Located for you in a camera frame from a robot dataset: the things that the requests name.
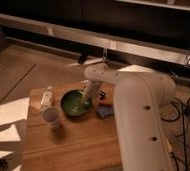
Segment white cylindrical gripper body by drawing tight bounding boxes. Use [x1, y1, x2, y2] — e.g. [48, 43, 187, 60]
[84, 81, 101, 100]

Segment green ceramic bowl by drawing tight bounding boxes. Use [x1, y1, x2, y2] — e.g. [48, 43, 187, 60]
[61, 90, 92, 117]

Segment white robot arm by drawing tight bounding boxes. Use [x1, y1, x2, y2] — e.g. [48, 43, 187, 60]
[84, 63, 176, 171]

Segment red flat object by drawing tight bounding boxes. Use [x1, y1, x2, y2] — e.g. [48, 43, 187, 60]
[99, 101, 113, 106]

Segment white plastic bottle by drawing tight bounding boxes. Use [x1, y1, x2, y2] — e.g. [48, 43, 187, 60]
[40, 86, 53, 111]

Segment white paper cup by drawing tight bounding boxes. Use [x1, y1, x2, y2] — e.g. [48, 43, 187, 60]
[42, 107, 60, 130]

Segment white paper sheets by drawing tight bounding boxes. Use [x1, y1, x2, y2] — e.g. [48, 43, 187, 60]
[0, 96, 31, 171]

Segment small black round object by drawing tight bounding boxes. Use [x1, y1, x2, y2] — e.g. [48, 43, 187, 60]
[0, 159, 8, 169]

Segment metal rail shelf edge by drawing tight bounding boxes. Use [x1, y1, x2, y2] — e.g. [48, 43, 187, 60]
[0, 13, 190, 66]

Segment black cables on floor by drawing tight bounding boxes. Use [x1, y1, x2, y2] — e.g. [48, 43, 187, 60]
[161, 53, 190, 171]

